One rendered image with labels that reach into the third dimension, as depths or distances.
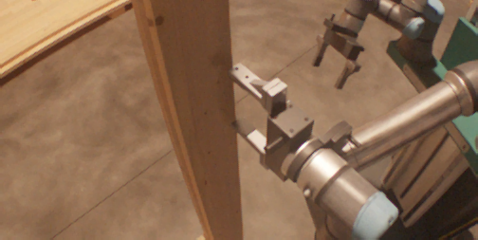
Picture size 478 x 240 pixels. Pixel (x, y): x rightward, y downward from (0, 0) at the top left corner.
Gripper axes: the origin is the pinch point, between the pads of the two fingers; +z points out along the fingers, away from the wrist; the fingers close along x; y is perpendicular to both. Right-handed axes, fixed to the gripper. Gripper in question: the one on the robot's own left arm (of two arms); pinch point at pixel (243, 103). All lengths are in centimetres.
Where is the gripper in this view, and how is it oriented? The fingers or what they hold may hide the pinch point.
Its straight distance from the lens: 59.6
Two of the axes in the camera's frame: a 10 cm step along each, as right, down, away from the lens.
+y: -7.7, 5.0, -3.9
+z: -6.4, -5.8, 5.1
